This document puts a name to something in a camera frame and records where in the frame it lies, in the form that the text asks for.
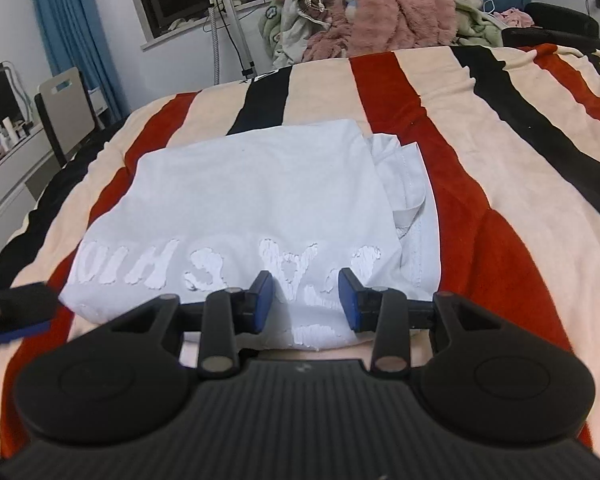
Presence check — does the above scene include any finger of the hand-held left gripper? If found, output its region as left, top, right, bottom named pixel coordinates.
left=0, top=282, right=61, bottom=349

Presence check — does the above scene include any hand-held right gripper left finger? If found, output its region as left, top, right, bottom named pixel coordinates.
left=97, top=270, right=274, bottom=380

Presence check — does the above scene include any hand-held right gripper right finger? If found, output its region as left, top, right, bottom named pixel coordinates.
left=339, top=267, right=506, bottom=375

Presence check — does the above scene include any white t-shirt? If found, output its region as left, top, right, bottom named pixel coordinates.
left=57, top=118, right=442, bottom=351

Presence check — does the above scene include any white vanity desk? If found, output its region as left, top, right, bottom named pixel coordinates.
left=0, top=120, right=61, bottom=256

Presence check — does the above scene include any striped fleece blanket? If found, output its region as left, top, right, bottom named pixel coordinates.
left=0, top=42, right=600, bottom=466

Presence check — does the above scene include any row of cosmetic bottles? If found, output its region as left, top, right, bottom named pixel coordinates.
left=0, top=115, right=36, bottom=158

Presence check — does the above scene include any white tripod stand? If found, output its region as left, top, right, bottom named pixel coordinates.
left=186, top=0, right=260, bottom=86

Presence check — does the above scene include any white window sill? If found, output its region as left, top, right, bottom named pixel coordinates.
left=140, top=0, right=276, bottom=51

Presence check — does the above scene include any green printed fleece blanket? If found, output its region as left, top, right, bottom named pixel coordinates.
left=257, top=0, right=301, bottom=59

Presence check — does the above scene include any pink fluffy blanket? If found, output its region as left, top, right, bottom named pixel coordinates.
left=302, top=0, right=459, bottom=64

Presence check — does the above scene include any pale green blanket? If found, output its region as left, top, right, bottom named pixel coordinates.
left=450, top=0, right=505, bottom=50

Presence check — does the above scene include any pink cloth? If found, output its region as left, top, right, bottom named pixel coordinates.
left=495, top=6, right=536, bottom=29

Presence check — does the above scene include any black armchair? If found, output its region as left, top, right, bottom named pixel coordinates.
left=500, top=1, right=600, bottom=54

